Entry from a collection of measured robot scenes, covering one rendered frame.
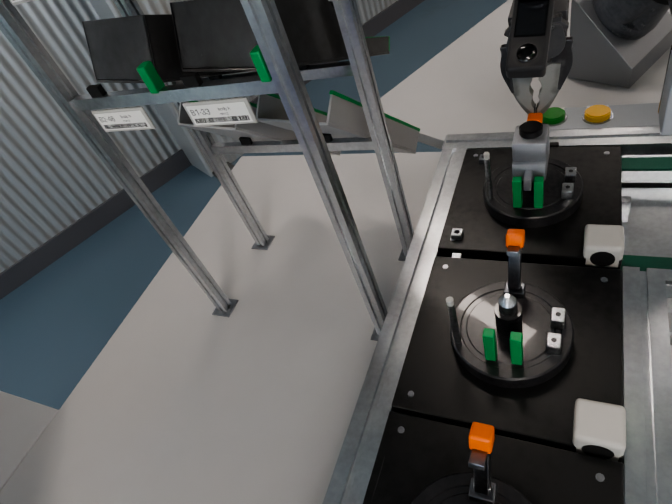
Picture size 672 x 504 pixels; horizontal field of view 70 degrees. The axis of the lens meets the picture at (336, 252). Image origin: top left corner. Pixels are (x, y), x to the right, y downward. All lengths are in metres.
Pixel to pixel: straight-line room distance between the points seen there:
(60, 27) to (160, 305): 2.12
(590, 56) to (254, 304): 0.88
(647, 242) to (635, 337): 0.20
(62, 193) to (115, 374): 2.21
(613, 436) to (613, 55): 0.84
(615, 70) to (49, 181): 2.70
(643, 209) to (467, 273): 0.30
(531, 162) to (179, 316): 0.69
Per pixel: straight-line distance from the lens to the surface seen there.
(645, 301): 0.70
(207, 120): 0.58
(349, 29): 0.65
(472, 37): 1.55
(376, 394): 0.64
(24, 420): 1.09
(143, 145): 3.18
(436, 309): 0.67
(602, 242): 0.71
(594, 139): 0.92
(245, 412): 0.81
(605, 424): 0.57
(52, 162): 3.07
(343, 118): 0.68
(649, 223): 0.84
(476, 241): 0.74
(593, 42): 1.22
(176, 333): 0.98
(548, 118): 0.96
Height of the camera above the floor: 1.51
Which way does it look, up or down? 44 degrees down
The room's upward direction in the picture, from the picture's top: 23 degrees counter-clockwise
